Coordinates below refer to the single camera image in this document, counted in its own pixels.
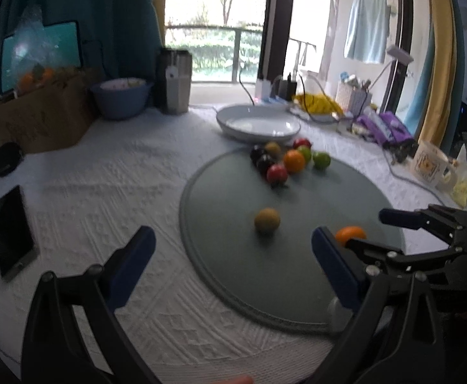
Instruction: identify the orange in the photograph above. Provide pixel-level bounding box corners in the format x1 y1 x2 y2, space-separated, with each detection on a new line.
283 149 306 174
335 225 367 246

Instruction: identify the green lime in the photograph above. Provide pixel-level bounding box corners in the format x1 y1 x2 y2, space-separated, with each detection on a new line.
297 145 311 165
312 152 331 171

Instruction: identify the brown kiwi fruit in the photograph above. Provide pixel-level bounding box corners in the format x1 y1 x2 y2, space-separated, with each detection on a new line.
253 208 281 235

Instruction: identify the red tomato front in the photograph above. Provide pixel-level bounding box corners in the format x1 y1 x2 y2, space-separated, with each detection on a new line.
266 164 288 187

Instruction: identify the red tomato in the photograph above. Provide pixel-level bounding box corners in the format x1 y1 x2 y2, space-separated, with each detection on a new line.
292 138 312 149
266 164 288 187

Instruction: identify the red tomato back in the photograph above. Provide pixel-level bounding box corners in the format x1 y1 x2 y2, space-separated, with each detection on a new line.
292 138 312 149

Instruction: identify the dark cherry front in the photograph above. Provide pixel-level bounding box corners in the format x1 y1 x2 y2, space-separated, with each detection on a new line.
256 154 276 179

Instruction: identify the dark cherry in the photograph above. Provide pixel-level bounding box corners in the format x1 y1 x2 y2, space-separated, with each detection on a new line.
256 154 276 179
250 145 266 165

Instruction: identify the dark cherry back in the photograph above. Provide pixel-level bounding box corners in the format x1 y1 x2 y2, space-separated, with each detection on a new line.
250 145 266 165

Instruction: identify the white printed mug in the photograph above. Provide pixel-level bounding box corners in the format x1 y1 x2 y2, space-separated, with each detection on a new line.
411 140 457 192

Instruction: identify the round grey-green tray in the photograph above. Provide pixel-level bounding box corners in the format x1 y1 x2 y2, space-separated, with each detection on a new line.
180 148 405 334

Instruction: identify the black smartphone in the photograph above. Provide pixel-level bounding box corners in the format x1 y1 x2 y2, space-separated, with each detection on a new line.
0 186 38 282

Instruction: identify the purple pouch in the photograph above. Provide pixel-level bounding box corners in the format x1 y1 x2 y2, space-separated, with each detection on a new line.
356 110 414 147

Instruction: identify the yellow curtain right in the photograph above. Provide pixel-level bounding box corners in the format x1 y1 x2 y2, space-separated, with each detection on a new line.
419 0 457 148

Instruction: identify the brown kiwi in pile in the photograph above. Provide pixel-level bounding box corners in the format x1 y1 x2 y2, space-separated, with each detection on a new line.
264 141 282 160

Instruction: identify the white woven basket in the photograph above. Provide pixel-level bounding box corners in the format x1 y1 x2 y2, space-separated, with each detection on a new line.
335 82 372 116

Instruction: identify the yellow duck bag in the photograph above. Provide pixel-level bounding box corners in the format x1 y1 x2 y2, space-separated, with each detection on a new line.
293 94 343 115

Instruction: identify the white desk lamp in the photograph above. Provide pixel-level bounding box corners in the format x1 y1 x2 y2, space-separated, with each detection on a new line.
367 44 414 92

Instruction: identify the white plate dark rim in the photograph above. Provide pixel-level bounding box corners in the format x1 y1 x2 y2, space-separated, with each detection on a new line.
216 105 301 143

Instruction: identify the white power strip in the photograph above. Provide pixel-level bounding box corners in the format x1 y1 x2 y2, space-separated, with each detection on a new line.
256 97 293 110

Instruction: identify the black charger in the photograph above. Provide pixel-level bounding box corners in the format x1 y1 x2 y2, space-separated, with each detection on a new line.
278 74 297 101

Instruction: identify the black round object left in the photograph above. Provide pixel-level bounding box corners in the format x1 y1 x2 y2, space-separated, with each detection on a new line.
0 141 24 178

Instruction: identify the hanging light blue towel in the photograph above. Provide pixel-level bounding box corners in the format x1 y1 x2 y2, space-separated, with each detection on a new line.
343 0 391 64

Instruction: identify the white charger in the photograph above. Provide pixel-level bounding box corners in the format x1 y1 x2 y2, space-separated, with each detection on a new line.
255 79 271 100

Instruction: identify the cardboard box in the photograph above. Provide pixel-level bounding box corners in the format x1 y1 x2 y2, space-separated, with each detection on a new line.
0 68 99 154

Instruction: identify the blue bowl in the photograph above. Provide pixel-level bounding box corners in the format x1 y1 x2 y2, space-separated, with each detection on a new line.
91 78 153 121

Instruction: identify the balcony railing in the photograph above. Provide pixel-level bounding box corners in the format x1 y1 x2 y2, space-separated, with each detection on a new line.
165 24 262 84

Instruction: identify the steel thermos mug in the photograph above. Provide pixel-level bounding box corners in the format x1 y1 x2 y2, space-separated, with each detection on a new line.
154 48 193 115

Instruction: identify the tablet screen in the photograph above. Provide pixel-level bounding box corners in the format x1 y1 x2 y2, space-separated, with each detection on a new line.
0 21 82 95

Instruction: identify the teal curtain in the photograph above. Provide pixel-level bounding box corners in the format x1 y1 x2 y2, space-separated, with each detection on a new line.
0 0 162 81

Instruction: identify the black cable from white charger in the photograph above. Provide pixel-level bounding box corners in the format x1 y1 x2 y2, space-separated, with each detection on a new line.
238 63 257 106

